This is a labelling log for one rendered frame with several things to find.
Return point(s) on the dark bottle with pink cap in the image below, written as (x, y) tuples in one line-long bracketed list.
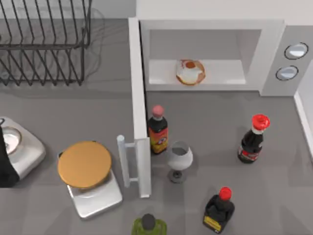
[(158, 134)]

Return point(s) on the white microwave door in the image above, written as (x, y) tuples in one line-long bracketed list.
[(138, 102)]

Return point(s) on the white wine glass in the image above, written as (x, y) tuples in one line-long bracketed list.
[(180, 159)]

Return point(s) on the bread with fried egg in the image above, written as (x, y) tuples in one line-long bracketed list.
[(190, 72)]

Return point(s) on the silver kitchen scale orange plate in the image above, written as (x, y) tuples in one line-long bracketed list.
[(85, 166)]

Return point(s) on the dark sauce bottle red cap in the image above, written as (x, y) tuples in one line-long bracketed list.
[(252, 144)]

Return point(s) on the green bottle with grey cap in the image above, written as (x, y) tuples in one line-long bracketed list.
[(149, 225)]

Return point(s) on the squat dark bottle yellow label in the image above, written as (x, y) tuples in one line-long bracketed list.
[(218, 213)]

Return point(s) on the pale microwave oven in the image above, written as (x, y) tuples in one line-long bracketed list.
[(271, 44)]

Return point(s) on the grey microwave knob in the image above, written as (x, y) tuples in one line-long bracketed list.
[(296, 50), (287, 72)]

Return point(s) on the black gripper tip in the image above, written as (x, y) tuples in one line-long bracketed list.
[(6, 166)]

